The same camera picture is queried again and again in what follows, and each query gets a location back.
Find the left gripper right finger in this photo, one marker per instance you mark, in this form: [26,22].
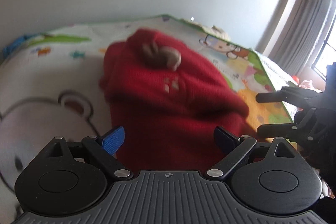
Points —
[236,153]

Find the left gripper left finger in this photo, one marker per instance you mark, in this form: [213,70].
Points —
[101,153]

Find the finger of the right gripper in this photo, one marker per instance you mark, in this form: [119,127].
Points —
[292,95]
[307,125]

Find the red fleece garment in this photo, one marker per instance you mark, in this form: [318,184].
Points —
[169,99]

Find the colourful cartoon play mat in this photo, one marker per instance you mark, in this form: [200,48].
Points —
[49,87]

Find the grey window curtain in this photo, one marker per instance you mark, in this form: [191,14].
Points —
[293,32]

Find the beige folded cloth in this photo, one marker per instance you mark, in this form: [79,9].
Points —
[216,32]

